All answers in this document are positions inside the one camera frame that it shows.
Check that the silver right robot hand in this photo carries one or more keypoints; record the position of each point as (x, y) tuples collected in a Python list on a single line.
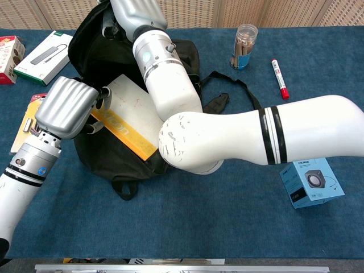
[(133, 14)]

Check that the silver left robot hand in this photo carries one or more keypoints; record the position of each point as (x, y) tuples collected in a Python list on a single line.
[(65, 108)]

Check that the black fabric backpack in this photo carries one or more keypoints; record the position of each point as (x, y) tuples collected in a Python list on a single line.
[(94, 57)]

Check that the white and yellow book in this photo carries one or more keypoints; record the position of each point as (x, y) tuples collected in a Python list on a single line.
[(128, 99)]

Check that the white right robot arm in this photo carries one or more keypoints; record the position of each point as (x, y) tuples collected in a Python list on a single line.
[(307, 133)]

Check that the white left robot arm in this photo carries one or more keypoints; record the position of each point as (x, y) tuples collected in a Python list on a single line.
[(17, 193)]

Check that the yellow razor blister pack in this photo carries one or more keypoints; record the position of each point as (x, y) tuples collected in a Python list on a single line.
[(21, 139)]

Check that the white USB hub box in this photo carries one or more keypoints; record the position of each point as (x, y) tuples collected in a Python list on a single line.
[(39, 59)]

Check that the red cookie box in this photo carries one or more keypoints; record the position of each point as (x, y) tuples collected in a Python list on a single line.
[(10, 57)]

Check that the clear jar of wooden pencils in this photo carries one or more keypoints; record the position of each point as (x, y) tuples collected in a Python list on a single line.
[(244, 42)]

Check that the woven beige folding screen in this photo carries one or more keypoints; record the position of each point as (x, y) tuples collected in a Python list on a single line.
[(256, 12)]

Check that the red and white marker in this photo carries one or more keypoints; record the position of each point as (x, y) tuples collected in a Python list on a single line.
[(280, 79)]

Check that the blue felt table cover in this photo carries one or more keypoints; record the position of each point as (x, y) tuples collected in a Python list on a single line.
[(199, 227)]

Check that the light blue speaker box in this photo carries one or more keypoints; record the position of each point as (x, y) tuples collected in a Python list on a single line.
[(310, 187)]

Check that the aluminium frame rail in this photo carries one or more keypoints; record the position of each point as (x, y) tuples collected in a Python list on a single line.
[(182, 268)]

